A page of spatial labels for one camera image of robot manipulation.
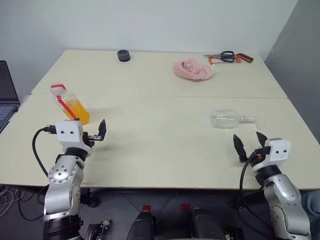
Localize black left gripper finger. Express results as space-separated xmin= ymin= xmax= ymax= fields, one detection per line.
xmin=97 ymin=119 xmax=108 ymax=141

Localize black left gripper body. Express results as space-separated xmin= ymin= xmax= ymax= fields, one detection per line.
xmin=81 ymin=131 xmax=104 ymax=149

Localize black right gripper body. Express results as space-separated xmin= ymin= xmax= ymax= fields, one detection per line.
xmin=246 ymin=147 xmax=271 ymax=165

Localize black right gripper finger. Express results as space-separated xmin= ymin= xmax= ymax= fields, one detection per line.
xmin=255 ymin=131 xmax=268 ymax=148
xmin=233 ymin=134 xmax=248 ymax=163

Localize orange juice bottle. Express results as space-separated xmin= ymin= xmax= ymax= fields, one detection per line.
xmin=52 ymin=91 xmax=90 ymax=126

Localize white cap with red tape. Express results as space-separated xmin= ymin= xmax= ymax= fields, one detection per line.
xmin=49 ymin=84 xmax=68 ymax=97

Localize black table leg caster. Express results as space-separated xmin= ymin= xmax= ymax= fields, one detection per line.
xmin=79 ymin=188 xmax=98 ymax=208

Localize blue jeans of bystander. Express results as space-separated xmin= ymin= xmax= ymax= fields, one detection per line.
xmin=301 ymin=189 xmax=320 ymax=226

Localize dark rounded shape red tag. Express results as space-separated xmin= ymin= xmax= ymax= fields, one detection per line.
xmin=179 ymin=203 xmax=226 ymax=240
xmin=126 ymin=204 xmax=157 ymax=240

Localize pink fluffy cloth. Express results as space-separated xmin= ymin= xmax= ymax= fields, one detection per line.
xmin=173 ymin=57 xmax=215 ymax=81

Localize dark laptop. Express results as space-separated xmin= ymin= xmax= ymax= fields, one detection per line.
xmin=0 ymin=60 xmax=21 ymax=133

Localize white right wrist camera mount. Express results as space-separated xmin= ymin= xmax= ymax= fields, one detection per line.
xmin=252 ymin=138 xmax=292 ymax=173

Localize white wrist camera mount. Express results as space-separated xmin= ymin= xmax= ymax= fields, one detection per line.
xmin=252 ymin=138 xmax=292 ymax=173
xmin=55 ymin=120 xmax=92 ymax=157

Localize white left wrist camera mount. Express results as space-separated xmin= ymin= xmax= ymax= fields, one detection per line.
xmin=55 ymin=120 xmax=92 ymax=157

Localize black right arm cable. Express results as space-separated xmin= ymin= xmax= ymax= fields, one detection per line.
xmin=236 ymin=151 xmax=276 ymax=240

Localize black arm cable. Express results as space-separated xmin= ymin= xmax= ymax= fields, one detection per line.
xmin=236 ymin=151 xmax=276 ymax=240
xmin=31 ymin=124 xmax=57 ymax=177

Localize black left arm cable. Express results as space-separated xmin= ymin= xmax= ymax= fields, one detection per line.
xmin=31 ymin=124 xmax=57 ymax=177

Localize black bracket with white knob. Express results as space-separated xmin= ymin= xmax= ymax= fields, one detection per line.
xmin=86 ymin=219 xmax=112 ymax=240
xmin=224 ymin=227 xmax=245 ymax=240

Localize dark blue handled scissors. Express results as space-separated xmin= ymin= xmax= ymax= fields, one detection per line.
xmin=203 ymin=50 xmax=236 ymax=63

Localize black floor cable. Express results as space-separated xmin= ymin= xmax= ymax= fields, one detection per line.
xmin=17 ymin=187 xmax=46 ymax=221

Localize white floor cables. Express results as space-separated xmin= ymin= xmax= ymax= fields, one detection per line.
xmin=0 ymin=186 xmax=23 ymax=213

